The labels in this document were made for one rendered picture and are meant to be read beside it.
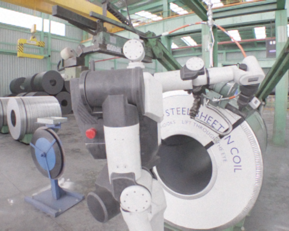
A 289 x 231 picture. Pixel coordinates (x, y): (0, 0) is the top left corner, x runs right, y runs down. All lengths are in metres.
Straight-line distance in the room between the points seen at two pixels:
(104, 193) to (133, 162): 0.22
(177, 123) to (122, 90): 1.09
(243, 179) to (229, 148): 0.23
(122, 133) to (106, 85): 0.12
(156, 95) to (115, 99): 0.17
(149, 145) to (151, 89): 0.18
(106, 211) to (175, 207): 1.15
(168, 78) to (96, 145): 0.42
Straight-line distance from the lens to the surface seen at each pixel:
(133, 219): 0.57
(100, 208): 0.66
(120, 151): 0.47
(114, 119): 0.45
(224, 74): 0.87
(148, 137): 0.61
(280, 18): 6.31
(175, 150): 2.00
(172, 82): 0.84
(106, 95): 0.45
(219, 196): 1.54
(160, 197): 0.81
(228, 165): 1.43
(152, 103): 0.57
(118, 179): 0.49
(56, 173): 2.41
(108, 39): 1.68
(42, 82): 12.81
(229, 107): 1.18
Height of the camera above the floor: 1.32
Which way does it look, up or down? 6 degrees down
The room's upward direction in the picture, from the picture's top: straight up
